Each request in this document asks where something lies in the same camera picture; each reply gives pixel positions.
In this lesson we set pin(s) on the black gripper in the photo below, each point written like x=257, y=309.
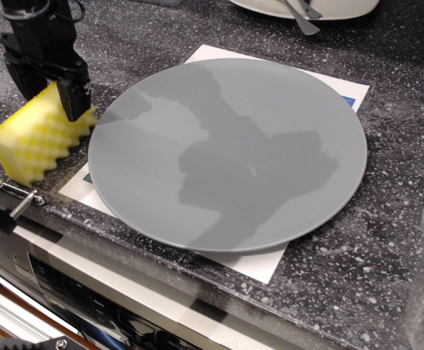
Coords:
x=41, y=46

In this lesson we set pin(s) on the metal clamp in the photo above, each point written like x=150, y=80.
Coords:
x=3, y=215

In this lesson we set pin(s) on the white dishwasher control panel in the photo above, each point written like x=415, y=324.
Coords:
x=116, y=307

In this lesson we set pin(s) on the yellow wavy sponge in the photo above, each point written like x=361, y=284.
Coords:
x=38, y=134

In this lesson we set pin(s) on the silver fork handle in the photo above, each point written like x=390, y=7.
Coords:
x=310, y=12

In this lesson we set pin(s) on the silver spoon handle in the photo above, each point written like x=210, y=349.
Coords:
x=306, y=27

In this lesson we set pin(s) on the grey round plate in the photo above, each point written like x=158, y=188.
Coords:
x=227, y=155

